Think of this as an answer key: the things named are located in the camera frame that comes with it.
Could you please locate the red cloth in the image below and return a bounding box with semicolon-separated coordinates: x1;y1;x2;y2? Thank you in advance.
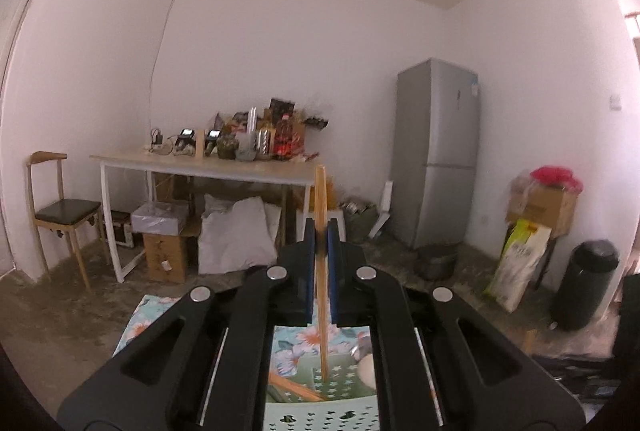
529;165;584;193

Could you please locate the glass jar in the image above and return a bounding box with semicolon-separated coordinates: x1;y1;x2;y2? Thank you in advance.
217;134;239;160

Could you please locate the grey refrigerator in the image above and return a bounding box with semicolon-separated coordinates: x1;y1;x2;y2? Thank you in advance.
388;57;482;252

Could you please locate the mint green utensil holder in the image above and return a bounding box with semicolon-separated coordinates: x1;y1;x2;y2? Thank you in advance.
264;351;380;431

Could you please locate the black pot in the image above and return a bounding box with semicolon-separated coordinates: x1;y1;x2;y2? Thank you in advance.
417;243;459;281

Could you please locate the floral blue blanket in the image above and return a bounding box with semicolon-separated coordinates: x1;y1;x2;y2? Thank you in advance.
114;294;374;379

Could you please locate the wooden chopstick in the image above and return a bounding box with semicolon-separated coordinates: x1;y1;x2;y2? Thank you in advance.
268;372;327;403
313;164;332;383

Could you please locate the power strip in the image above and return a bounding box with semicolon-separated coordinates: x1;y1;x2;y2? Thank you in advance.
144;128;171;152

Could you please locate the black case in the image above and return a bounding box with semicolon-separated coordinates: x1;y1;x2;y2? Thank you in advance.
102;210;134;247

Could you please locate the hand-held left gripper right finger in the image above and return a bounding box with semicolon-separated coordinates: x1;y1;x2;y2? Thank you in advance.
326;219;587;431

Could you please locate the black handheld device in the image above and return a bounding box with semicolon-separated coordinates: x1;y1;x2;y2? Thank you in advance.
174;128;196;156
204;129;224;157

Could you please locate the white table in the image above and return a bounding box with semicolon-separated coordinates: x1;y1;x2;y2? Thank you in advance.
89;154;317;283

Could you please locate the white sack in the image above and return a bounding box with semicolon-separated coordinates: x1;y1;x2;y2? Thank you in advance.
198;194;282;275

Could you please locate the wooden chair black seat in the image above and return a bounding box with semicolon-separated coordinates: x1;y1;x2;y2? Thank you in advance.
25;151;109;290

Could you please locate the large cardboard box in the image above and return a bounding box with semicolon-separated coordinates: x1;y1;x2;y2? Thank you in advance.
505;184;577;238

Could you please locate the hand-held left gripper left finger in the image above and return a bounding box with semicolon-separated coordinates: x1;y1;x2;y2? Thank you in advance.
58;217;318;431

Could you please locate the yellow white rice bag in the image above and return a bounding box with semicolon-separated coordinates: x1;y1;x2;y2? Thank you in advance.
483;218;554;313

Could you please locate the white board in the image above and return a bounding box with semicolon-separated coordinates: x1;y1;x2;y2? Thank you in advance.
372;180;394;240

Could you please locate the black trash bin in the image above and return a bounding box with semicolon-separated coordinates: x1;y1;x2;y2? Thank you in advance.
551;239;621;332

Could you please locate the large white soup spoon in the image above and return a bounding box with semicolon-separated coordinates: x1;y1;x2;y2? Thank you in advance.
357;353;377;388

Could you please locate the small cardboard box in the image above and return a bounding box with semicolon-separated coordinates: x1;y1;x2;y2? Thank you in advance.
143;233;189;283

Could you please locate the metal canister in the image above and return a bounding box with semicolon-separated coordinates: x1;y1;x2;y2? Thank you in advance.
255;126;274;161

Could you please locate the green bag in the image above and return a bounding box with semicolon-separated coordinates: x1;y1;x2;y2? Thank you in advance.
342;198;381;242

